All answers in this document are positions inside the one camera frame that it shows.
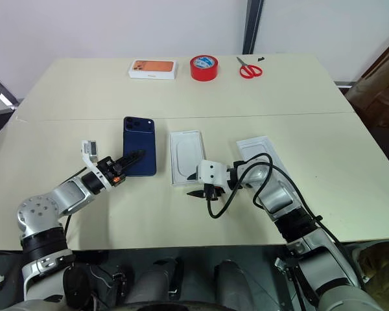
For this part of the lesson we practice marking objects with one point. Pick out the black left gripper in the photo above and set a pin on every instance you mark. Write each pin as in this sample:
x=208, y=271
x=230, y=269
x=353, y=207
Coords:
x=114, y=173

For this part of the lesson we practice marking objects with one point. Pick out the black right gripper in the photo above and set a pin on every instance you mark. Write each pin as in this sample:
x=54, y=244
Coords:
x=214, y=191

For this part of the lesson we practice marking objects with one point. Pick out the dark blue smartphone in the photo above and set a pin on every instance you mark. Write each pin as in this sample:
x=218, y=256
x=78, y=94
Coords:
x=139, y=136

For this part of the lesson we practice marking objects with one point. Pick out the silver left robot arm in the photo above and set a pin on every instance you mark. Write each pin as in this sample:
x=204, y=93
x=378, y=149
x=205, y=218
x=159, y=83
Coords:
x=42, y=207

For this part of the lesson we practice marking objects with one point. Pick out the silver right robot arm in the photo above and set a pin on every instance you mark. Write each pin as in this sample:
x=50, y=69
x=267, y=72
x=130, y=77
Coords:
x=278, y=197

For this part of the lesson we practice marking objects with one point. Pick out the white phone box base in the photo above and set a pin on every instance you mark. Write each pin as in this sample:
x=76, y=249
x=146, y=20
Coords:
x=185, y=152

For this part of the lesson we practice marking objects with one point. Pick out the white phone box lid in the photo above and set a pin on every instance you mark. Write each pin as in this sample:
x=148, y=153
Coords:
x=256, y=145

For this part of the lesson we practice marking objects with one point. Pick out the white box with orange print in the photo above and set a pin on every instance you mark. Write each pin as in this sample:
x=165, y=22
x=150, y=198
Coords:
x=153, y=68

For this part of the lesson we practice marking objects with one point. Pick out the brown cardboard box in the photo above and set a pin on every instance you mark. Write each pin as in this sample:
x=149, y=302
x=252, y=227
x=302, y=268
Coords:
x=379, y=84

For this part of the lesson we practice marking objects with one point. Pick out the dark rounded robot leg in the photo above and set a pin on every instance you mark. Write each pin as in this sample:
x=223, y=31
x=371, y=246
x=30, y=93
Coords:
x=155, y=278
x=236, y=282

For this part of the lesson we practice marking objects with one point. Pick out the red tape roll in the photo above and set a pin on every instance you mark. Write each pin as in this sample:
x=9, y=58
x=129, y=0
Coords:
x=203, y=69

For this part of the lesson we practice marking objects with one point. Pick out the small black clip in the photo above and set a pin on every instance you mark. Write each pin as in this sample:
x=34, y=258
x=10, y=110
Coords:
x=261, y=59

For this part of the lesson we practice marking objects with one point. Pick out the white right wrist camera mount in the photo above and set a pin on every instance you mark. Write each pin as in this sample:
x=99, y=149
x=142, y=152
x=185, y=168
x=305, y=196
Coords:
x=212, y=171

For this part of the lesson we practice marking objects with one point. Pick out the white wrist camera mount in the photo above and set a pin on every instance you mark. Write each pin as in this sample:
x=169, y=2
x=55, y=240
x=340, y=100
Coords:
x=212, y=171
x=90, y=149

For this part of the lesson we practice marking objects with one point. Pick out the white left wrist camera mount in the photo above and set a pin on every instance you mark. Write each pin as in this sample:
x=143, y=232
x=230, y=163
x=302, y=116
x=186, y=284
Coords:
x=90, y=149

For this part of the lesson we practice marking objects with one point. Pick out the grey metal frame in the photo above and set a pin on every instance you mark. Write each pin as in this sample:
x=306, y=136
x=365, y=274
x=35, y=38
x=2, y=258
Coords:
x=1, y=92

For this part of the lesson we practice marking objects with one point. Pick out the dark grey vertical post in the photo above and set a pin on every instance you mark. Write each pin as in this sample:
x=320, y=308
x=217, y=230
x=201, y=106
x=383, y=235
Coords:
x=253, y=26

